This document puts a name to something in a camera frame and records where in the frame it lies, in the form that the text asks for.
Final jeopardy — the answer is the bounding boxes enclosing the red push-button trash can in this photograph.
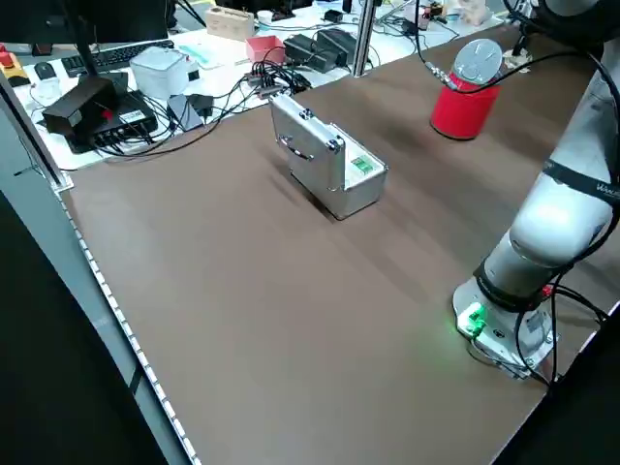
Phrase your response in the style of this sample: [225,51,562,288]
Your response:
[429,38,505,142]

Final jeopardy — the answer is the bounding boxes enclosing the white disposable gloves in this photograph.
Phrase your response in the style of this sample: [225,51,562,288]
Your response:
[501,49,534,69]

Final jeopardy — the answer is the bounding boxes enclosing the red emergency stop button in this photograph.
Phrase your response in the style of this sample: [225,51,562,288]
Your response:
[0,42,24,89]

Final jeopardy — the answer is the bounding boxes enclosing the silver aluminium case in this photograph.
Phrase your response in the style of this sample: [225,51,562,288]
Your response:
[268,93,389,222]

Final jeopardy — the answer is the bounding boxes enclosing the black power adapter brick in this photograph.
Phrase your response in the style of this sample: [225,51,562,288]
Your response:
[313,27,351,70]
[282,32,320,65]

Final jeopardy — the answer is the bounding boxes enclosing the pink open box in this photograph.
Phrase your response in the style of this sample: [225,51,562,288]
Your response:
[244,34,286,65]

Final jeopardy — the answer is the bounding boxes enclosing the teal printed packet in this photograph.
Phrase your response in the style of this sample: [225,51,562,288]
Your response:
[176,39,225,69]

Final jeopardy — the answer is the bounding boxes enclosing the white box device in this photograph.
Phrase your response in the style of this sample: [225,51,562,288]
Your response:
[129,46,202,102]

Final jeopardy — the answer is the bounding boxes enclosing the wooden box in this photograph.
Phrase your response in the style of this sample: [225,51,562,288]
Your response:
[204,6,257,41]

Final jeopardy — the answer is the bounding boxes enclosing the black keyboard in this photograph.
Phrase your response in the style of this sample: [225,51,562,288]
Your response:
[61,40,176,78]

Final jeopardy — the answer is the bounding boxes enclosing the beige lumpy item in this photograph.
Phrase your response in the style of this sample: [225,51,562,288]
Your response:
[454,0,491,25]

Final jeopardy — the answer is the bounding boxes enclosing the black monitor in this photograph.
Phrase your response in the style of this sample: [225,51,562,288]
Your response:
[0,0,170,49]

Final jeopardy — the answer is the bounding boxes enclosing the black monitor stand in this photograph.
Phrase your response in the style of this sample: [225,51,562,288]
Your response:
[61,0,101,81]

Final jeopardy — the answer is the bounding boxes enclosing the grey cable hub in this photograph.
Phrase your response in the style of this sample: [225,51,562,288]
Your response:
[243,61,311,101]

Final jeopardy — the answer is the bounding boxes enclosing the aluminium frame post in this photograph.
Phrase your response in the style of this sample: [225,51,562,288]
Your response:
[352,0,378,78]

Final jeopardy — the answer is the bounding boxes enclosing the arm cable with connector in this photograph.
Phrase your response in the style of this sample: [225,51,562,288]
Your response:
[415,0,606,93]

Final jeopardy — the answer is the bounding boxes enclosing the black network switch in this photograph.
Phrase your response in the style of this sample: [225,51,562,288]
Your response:
[66,90,160,155]

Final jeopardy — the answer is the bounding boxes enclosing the black box on bracket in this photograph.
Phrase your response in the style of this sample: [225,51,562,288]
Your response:
[41,76,116,138]

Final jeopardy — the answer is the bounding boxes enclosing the slanted aluminium corner post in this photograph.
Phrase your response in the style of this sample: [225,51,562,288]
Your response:
[0,75,75,193]

